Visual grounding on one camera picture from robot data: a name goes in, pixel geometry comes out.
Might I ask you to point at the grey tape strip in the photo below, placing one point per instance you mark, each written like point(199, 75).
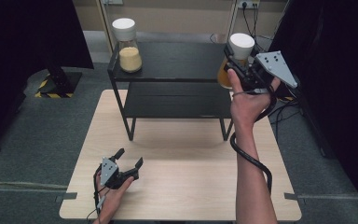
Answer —
point(293, 198)
point(66, 197)

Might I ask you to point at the dark curtain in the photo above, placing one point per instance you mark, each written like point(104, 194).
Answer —
point(338, 109)
point(18, 62)

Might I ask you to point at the jar of pale yellow powder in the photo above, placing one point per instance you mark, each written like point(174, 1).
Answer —
point(130, 53)

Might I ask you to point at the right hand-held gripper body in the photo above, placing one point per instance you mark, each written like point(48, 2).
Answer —
point(267, 70)

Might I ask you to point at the black two-tier metal rack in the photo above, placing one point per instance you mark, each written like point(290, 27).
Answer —
point(180, 62)

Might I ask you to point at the white wall power socket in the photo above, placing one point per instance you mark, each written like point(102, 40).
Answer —
point(248, 3)

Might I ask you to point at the jar of orange powder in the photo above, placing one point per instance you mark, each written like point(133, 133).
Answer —
point(240, 43)

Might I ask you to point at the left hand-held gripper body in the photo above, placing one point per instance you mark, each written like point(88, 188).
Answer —
point(110, 174)

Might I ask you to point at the black stand base striped tape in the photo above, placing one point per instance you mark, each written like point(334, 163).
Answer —
point(287, 95)
point(59, 84)

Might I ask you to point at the white frame post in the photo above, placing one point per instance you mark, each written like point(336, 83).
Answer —
point(104, 18)
point(231, 15)

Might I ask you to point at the person's right hand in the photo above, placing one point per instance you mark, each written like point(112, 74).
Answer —
point(247, 104)

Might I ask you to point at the person's left hand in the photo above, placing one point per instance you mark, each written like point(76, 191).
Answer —
point(113, 199)

